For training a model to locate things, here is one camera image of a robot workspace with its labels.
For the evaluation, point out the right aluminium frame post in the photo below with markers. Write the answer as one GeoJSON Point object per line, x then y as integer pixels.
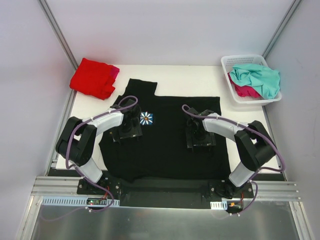
{"type": "Point", "coordinates": [281, 27]}

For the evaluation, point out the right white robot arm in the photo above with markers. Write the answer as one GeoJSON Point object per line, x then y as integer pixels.
{"type": "Point", "coordinates": [254, 145]}

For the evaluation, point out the left white cable duct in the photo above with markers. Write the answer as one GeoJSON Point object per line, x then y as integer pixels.
{"type": "Point", "coordinates": [68, 201]}

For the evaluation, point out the left aluminium frame post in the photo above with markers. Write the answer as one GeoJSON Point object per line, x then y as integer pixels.
{"type": "Point", "coordinates": [58, 32]}

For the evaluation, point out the white plastic basket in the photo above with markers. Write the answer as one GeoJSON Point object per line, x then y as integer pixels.
{"type": "Point", "coordinates": [228, 62]}

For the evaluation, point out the pink t-shirt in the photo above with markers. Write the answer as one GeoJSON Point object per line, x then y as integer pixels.
{"type": "Point", "coordinates": [114, 71]}

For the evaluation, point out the right white cable duct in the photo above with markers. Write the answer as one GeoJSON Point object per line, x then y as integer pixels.
{"type": "Point", "coordinates": [219, 205]}

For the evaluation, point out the white cable duct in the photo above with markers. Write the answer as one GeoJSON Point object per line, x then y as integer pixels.
{"type": "Point", "coordinates": [219, 205]}
{"type": "Point", "coordinates": [68, 201]}

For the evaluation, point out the aluminium frame post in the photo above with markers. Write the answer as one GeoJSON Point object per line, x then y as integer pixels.
{"type": "Point", "coordinates": [281, 27]}
{"type": "Point", "coordinates": [58, 32]}

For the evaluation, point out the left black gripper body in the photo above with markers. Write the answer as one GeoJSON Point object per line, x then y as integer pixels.
{"type": "Point", "coordinates": [126, 134]}

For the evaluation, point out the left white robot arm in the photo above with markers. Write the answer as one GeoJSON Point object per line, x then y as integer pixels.
{"type": "Point", "coordinates": [77, 140]}

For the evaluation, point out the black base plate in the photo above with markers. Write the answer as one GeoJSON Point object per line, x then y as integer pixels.
{"type": "Point", "coordinates": [150, 192]}

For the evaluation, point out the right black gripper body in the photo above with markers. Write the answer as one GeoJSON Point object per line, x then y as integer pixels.
{"type": "Point", "coordinates": [200, 142]}

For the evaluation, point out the black daisy t-shirt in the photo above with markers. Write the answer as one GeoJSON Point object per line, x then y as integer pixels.
{"type": "Point", "coordinates": [162, 150]}

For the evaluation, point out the red t-shirt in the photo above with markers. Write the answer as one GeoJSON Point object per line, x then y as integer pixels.
{"type": "Point", "coordinates": [92, 78]}

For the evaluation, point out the magenta t-shirt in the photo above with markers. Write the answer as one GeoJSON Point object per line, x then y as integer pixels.
{"type": "Point", "coordinates": [246, 91]}

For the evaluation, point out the teal t-shirt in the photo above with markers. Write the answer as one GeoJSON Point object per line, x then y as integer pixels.
{"type": "Point", "coordinates": [263, 79]}

